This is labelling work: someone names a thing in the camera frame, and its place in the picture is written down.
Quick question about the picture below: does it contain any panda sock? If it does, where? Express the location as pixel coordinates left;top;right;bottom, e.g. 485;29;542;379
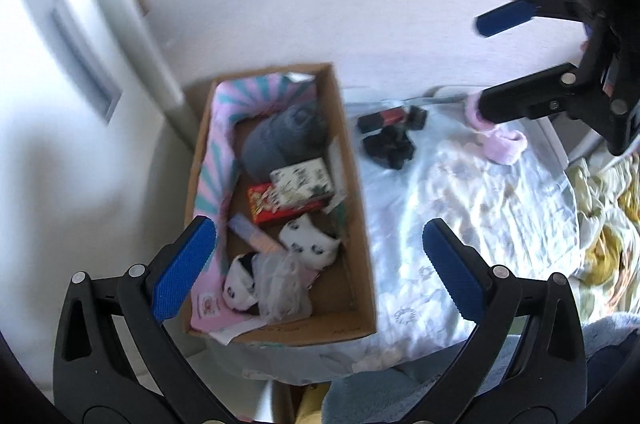
279;214;341;271
222;251;258;315

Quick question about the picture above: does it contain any purple long cosmetic box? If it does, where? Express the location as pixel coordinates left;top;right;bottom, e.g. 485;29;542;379
228;213;285;253

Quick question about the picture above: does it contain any red milk carton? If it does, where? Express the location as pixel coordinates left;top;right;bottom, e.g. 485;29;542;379
246;183;326;226

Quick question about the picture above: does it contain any black hair scrunchie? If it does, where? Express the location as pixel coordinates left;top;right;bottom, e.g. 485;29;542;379
362;125;416;170

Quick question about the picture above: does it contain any white floral patterned small box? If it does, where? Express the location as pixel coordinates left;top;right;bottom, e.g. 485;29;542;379
270;158;334;207

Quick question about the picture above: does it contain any grey fluffy sock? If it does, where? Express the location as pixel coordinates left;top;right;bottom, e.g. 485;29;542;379
240;100;329;184

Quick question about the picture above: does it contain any black and red lens tube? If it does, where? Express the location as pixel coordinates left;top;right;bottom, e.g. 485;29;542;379
357;106;428;134

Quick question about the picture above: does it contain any floral light blue cloth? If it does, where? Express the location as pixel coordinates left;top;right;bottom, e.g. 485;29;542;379
209;94;579;385

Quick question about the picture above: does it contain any cardboard box with pink lining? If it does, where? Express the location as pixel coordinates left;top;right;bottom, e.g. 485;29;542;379
183;64;376;346

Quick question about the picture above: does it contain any white door with grey handle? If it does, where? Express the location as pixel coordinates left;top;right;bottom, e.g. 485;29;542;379
1;0;191;392

